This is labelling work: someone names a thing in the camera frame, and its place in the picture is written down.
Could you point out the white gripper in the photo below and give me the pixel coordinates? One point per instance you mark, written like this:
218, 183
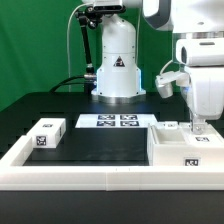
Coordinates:
203, 61

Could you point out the white cabinet door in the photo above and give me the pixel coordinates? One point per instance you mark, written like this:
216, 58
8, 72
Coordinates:
168, 125
209, 138

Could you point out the white cabinet body box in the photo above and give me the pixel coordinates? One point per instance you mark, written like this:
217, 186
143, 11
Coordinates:
169, 148

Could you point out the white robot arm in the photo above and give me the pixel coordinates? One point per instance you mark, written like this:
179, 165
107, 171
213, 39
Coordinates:
197, 28

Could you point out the white flat top panel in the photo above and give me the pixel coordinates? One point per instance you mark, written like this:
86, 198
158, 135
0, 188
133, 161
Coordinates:
115, 120

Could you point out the small white block with tag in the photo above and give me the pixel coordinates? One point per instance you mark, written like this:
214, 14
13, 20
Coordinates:
47, 132

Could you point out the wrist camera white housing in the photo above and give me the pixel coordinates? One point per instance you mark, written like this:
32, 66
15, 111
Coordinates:
164, 82

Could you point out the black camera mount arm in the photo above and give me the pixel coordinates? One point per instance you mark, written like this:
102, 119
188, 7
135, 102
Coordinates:
87, 36

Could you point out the white U-shaped boundary frame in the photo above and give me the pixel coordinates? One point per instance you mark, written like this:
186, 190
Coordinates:
16, 175

